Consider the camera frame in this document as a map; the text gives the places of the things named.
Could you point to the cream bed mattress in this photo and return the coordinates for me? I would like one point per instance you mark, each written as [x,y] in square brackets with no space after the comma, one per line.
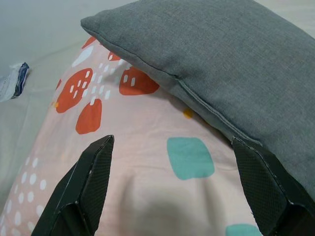
[19,127]

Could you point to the grey fabric pillow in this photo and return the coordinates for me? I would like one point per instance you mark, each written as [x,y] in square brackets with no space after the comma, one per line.
[221,61]

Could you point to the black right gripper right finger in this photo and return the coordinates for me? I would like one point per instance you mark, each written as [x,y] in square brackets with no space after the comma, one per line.
[265,191]

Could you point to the pink patterned pillow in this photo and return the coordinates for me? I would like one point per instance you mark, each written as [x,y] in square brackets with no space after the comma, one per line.
[142,152]

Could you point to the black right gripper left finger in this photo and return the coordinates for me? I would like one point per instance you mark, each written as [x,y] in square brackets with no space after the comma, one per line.
[81,186]

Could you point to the white blue plastic package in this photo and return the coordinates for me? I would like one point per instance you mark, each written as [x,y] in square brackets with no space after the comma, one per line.
[12,81]

